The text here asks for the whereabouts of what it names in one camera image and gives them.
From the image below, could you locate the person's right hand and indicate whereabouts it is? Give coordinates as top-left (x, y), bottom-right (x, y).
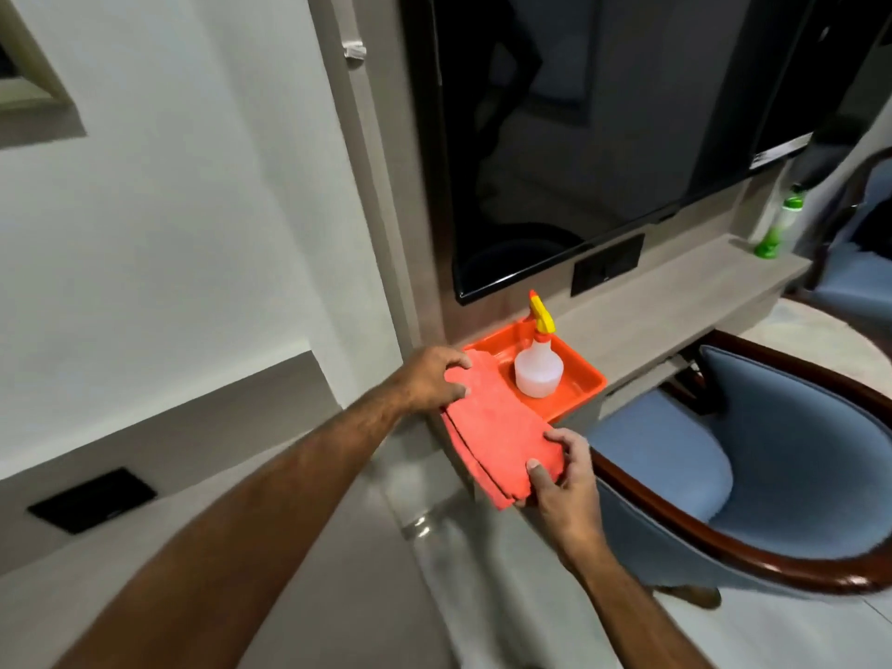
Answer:
top-left (516, 427), bottom-right (609, 559)

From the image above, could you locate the person's left hand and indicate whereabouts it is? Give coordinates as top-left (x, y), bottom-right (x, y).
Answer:
top-left (390, 345), bottom-right (473, 415)

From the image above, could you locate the orange microfibre cloth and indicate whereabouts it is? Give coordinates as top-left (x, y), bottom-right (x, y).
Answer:
top-left (440, 349), bottom-right (567, 511)

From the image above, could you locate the person's right forearm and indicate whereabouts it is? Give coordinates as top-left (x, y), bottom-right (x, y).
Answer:
top-left (557, 532), bottom-right (715, 669)

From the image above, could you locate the person's left forearm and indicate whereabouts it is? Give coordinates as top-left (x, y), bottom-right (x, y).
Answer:
top-left (52, 386), bottom-right (408, 669)

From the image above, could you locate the white spray bottle yellow trigger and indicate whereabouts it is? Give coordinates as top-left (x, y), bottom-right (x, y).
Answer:
top-left (514, 290), bottom-right (564, 399)

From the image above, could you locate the orange plastic tray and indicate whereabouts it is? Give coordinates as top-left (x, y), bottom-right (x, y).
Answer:
top-left (466, 316), bottom-right (609, 424)

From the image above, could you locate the blue upholstered wooden armchair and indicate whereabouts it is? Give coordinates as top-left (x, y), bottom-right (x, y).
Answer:
top-left (584, 331), bottom-right (892, 611)
top-left (786, 147), bottom-right (892, 321)

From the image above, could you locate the green and white bottle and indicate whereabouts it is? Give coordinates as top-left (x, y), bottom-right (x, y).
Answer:
top-left (754, 184), bottom-right (807, 260)

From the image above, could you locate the black wall socket panel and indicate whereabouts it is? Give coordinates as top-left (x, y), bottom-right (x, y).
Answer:
top-left (28, 468), bottom-right (158, 536)
top-left (571, 234), bottom-right (645, 298)

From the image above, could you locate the wooden wall shelf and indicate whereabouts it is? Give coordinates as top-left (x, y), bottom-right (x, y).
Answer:
top-left (446, 233), bottom-right (813, 419)

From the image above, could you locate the black wall-mounted television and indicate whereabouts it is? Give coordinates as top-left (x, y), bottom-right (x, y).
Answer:
top-left (399, 0), bottom-right (892, 306)

